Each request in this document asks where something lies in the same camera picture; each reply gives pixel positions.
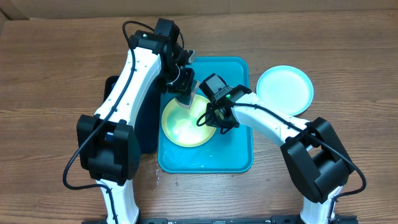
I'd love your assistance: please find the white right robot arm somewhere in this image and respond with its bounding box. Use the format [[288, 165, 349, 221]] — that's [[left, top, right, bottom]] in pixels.
[[197, 73, 354, 223]]

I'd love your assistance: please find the yellow plate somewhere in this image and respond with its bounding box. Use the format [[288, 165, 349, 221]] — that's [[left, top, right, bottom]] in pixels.
[[161, 95, 216, 147]]

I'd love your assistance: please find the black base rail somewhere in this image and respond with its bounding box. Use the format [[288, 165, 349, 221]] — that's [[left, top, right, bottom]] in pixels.
[[81, 215, 359, 224]]

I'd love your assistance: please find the black rectangular tray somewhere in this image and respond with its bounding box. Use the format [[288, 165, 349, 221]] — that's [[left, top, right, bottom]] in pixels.
[[98, 83, 160, 157]]

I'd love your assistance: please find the green sponge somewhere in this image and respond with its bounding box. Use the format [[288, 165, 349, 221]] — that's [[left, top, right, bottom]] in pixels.
[[175, 80, 200, 109]]

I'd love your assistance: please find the light blue plate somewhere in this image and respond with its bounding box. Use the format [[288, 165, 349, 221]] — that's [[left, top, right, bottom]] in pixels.
[[256, 65, 314, 116]]

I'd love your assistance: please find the teal rectangular tray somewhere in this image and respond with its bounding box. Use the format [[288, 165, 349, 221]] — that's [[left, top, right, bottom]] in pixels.
[[157, 56, 254, 174]]

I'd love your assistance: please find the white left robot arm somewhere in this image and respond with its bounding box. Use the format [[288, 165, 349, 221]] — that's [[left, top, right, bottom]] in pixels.
[[73, 19, 199, 223]]

